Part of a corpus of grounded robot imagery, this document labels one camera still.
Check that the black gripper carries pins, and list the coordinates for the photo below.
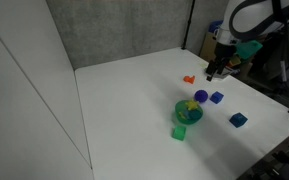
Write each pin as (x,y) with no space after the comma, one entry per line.
(224,53)

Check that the orange toy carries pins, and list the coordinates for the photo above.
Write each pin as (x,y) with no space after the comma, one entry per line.
(189,79)

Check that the yellow star toy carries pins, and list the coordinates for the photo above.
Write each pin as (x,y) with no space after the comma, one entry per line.
(192,105)

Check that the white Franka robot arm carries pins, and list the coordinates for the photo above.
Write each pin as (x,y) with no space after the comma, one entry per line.
(250,16)

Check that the colourful toy bin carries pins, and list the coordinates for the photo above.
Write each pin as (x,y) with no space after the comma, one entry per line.
(214,27)

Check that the teal toy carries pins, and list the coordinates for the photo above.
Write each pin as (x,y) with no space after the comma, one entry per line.
(195,115)

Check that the green translucent bowl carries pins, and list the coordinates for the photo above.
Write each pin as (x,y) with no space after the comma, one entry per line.
(180,110)

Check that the small yellow toy piece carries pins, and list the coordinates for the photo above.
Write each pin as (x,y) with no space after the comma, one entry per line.
(182,115)

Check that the cardboard box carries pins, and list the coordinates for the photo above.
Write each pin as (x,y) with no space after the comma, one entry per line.
(208,46)

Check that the purple ball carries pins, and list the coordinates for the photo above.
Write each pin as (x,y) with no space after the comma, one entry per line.
(201,96)

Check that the black tripod pole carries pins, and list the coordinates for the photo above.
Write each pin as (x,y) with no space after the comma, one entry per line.
(188,26)

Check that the dark blue cube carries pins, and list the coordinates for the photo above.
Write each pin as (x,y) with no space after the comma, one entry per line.
(238,120)

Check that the green cube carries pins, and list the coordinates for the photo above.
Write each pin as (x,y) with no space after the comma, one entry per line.
(179,133)

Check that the black breadboard base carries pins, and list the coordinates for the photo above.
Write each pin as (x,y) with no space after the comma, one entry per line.
(277,163)

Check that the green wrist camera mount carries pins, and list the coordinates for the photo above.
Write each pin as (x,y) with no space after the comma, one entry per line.
(249,50)

